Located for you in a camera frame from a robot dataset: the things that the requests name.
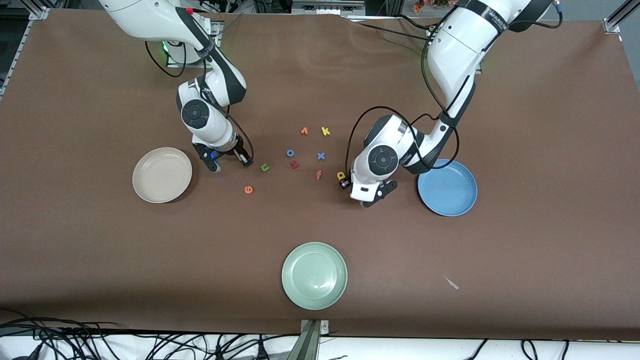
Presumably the beige plastic plate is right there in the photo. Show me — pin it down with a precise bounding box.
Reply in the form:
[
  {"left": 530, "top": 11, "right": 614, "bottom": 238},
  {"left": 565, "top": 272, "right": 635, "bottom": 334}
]
[{"left": 132, "top": 147, "right": 193, "bottom": 204}]

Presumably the pale green plastic plate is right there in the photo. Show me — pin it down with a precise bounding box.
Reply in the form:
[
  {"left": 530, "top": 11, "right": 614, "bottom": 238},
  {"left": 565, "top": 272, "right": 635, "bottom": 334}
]
[{"left": 281, "top": 242, "right": 348, "bottom": 311}]

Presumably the blue plastic plate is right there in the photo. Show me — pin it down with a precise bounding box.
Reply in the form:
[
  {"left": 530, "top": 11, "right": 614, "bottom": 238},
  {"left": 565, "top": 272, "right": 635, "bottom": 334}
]
[{"left": 417, "top": 159, "right": 478, "bottom": 217}]

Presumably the aluminium support profile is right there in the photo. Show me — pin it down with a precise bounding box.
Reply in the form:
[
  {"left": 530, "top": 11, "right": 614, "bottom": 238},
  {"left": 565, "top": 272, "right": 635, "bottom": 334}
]
[{"left": 286, "top": 320, "right": 322, "bottom": 360}]

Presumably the brown table cover mat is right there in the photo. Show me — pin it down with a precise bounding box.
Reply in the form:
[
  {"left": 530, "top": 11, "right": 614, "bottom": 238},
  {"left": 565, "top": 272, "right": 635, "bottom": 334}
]
[{"left": 0, "top": 9, "right": 640, "bottom": 342}]

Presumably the grey metal bar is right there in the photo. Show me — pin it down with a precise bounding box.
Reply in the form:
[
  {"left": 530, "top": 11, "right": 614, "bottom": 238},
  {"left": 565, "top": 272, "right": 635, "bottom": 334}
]
[{"left": 292, "top": 0, "right": 366, "bottom": 13}]

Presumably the orange background object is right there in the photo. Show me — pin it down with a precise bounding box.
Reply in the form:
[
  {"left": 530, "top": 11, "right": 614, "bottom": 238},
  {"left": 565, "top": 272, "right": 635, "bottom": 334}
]
[{"left": 412, "top": 0, "right": 451, "bottom": 13}]

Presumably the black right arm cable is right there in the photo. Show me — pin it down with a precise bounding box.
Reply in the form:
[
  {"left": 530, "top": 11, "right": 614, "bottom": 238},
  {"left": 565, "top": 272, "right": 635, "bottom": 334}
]
[{"left": 145, "top": 40, "right": 255, "bottom": 166}]

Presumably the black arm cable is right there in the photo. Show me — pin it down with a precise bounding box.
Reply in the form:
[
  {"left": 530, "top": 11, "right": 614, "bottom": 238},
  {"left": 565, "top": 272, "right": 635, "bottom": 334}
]
[
  {"left": 344, "top": 10, "right": 563, "bottom": 173},
  {"left": 145, "top": 40, "right": 255, "bottom": 166}
]

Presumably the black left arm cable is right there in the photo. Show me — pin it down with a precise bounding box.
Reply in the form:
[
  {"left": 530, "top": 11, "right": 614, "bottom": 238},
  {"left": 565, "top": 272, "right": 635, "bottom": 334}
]
[{"left": 344, "top": 10, "right": 563, "bottom": 173}]

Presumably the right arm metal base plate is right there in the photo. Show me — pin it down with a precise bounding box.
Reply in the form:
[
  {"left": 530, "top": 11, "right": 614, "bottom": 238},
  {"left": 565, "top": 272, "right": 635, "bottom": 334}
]
[{"left": 166, "top": 20, "right": 223, "bottom": 68}]

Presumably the small metal bracket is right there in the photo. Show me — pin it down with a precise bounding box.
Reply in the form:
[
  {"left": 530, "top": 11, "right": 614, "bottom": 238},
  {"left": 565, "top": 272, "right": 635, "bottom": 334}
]
[{"left": 300, "top": 320, "right": 331, "bottom": 335}]

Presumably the black cable on table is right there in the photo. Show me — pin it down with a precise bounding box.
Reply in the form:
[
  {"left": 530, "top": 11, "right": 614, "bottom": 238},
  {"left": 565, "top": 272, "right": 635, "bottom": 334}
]
[{"left": 345, "top": 15, "right": 436, "bottom": 41}]

